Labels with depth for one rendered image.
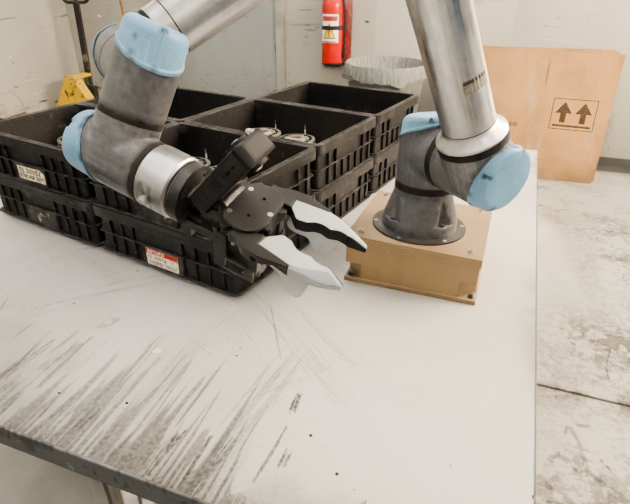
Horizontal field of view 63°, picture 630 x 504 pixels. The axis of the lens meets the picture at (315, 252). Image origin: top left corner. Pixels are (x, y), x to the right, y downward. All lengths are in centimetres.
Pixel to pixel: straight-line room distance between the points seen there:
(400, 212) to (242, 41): 361
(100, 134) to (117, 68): 7
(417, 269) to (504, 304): 18
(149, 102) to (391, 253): 57
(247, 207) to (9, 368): 56
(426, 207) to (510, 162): 21
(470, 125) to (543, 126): 303
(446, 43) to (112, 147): 46
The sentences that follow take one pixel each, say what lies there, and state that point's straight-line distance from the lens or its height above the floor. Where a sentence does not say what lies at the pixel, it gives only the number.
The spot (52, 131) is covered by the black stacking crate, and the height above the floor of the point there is 87.
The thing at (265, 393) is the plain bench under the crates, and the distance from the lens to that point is 82.
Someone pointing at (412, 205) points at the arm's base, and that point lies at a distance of 101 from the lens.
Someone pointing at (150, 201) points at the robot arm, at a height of 104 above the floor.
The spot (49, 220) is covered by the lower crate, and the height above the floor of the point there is 73.
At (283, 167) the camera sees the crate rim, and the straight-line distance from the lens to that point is 102.
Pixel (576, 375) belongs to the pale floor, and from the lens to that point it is 209.
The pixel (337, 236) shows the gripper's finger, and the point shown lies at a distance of 55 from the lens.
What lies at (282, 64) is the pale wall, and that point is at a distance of 436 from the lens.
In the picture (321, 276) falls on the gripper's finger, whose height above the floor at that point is 100.
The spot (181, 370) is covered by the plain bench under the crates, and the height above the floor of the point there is 70.
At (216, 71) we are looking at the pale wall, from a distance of 468.
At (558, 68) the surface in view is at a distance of 386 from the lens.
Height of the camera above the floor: 127
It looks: 29 degrees down
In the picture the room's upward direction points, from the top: straight up
